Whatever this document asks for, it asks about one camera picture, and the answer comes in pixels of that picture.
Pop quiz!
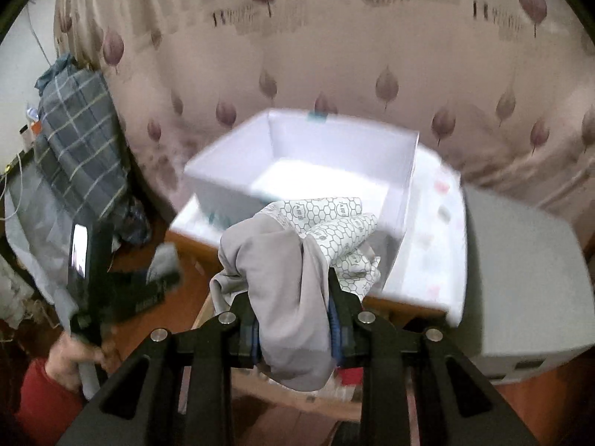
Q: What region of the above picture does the person's red sleeved forearm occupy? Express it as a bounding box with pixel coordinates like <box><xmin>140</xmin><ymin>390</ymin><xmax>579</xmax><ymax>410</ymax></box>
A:
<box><xmin>14</xmin><ymin>358</ymin><xmax>100</xmax><ymax>446</ymax></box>

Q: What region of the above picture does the grey plaid bedding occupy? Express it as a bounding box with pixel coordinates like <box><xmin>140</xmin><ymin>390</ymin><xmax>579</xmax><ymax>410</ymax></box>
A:
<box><xmin>35</xmin><ymin>53</ymin><xmax>152</xmax><ymax>247</ymax></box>

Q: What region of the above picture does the brown wooden nightstand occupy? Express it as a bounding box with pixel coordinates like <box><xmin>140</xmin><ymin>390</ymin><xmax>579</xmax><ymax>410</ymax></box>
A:
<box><xmin>168</xmin><ymin>227</ymin><xmax>451</xmax><ymax>335</ymax></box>

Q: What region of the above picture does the grey cardboard box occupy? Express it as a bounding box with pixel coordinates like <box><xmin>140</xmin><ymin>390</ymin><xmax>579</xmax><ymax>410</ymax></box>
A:
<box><xmin>462</xmin><ymin>186</ymin><xmax>584</xmax><ymax>384</ymax></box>

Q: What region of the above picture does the leaf print bed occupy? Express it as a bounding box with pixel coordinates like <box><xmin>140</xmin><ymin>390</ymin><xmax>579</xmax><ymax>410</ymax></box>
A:
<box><xmin>53</xmin><ymin>0</ymin><xmax>595</xmax><ymax>261</ymax></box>

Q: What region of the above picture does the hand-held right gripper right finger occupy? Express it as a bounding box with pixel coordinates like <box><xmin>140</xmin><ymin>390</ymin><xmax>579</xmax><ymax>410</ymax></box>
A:
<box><xmin>328</xmin><ymin>267</ymin><xmax>542</xmax><ymax>446</ymax></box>

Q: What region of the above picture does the plain grey underwear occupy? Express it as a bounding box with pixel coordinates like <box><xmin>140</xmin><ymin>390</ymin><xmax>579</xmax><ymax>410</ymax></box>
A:
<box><xmin>210</xmin><ymin>216</ymin><xmax>347</xmax><ymax>393</ymax></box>

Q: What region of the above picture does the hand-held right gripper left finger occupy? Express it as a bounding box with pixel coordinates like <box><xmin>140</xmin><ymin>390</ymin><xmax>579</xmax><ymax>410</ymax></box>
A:
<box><xmin>56</xmin><ymin>293</ymin><xmax>266</xmax><ymax>446</ymax></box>

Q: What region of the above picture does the white shoe box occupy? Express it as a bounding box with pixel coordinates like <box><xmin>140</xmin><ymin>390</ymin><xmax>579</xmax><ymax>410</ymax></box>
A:
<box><xmin>183</xmin><ymin>108</ymin><xmax>421</xmax><ymax>252</ymax></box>

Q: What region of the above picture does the person's left hand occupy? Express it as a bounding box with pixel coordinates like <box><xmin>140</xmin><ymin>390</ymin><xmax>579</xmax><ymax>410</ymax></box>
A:
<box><xmin>46</xmin><ymin>334</ymin><xmax>110</xmax><ymax>391</ymax></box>

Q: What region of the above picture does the white hexagon print underwear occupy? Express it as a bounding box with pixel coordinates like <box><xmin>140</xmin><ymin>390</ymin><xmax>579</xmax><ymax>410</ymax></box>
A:
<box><xmin>263</xmin><ymin>197</ymin><xmax>384</xmax><ymax>300</ymax></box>

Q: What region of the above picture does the white shape print cloth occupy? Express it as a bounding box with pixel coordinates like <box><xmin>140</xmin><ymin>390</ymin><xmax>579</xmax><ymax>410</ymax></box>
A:
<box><xmin>170</xmin><ymin>144</ymin><xmax>468</xmax><ymax>326</ymax></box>

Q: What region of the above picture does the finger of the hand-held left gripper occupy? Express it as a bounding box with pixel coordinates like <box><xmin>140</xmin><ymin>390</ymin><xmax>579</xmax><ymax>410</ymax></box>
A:
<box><xmin>112</xmin><ymin>267</ymin><xmax>182</xmax><ymax>323</ymax></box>

